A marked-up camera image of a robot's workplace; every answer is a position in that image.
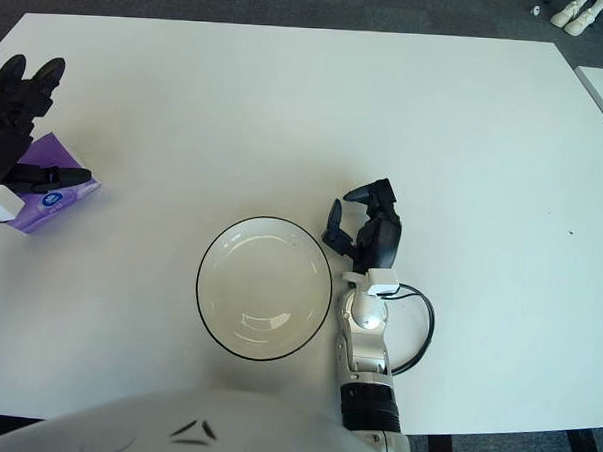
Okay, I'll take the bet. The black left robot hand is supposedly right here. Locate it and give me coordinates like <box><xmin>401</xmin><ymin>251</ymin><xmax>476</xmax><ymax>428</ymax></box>
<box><xmin>0</xmin><ymin>54</ymin><xmax>98</xmax><ymax>198</ymax></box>

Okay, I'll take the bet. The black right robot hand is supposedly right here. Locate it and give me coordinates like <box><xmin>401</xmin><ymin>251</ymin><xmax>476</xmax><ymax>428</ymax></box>
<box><xmin>320</xmin><ymin>175</ymin><xmax>408</xmax><ymax>276</ymax></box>

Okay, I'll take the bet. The purple tissue paper pack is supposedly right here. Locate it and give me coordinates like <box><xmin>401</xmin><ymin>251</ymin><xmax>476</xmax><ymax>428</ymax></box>
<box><xmin>8</xmin><ymin>130</ymin><xmax>105</xmax><ymax>240</ymax></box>

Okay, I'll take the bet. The white plate with black rim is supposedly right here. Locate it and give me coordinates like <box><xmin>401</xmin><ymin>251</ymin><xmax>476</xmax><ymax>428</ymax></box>
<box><xmin>192</xmin><ymin>212</ymin><xmax>339</xmax><ymax>364</ymax></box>

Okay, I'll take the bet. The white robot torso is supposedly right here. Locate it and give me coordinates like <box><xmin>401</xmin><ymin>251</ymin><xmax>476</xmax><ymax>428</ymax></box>
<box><xmin>0</xmin><ymin>378</ymin><xmax>395</xmax><ymax>452</ymax></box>

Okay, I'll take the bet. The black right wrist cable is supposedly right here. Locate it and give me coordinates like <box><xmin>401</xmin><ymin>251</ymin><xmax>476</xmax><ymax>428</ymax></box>
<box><xmin>379</xmin><ymin>283</ymin><xmax>436</xmax><ymax>378</ymax></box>

